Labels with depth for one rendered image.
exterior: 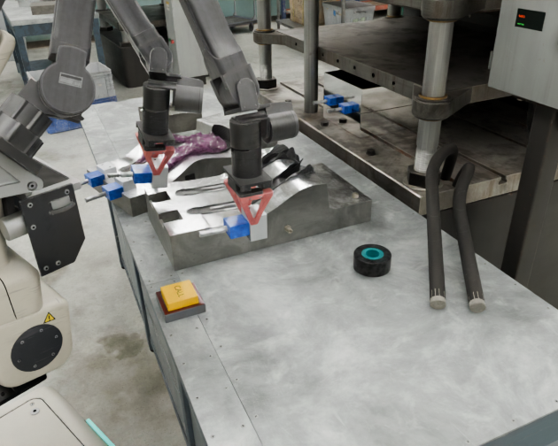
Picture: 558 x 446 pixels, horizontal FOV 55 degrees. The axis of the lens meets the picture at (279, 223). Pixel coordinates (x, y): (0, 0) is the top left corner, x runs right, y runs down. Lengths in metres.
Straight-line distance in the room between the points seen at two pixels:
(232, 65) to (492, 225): 1.08
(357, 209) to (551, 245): 0.92
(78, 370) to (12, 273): 1.15
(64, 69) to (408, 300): 0.74
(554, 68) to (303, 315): 0.78
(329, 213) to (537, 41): 0.61
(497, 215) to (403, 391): 0.97
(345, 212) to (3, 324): 0.77
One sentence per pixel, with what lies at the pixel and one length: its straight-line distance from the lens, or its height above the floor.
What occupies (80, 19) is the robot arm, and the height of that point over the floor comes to 1.34.
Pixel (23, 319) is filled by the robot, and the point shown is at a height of 0.80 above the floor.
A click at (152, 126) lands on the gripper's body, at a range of 1.20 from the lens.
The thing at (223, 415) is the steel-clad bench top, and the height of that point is 0.80.
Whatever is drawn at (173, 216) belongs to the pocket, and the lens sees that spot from 1.26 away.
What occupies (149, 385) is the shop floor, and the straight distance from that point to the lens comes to 2.09.
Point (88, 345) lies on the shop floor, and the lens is 2.33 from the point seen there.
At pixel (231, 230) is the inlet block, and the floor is 0.94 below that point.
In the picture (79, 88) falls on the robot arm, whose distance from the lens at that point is 0.87.
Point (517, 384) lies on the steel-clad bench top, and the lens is 0.98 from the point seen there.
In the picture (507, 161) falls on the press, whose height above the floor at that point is 0.79.
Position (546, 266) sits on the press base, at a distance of 2.11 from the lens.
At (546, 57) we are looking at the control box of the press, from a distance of 1.40.
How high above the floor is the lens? 1.46
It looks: 29 degrees down
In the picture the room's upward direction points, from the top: 2 degrees counter-clockwise
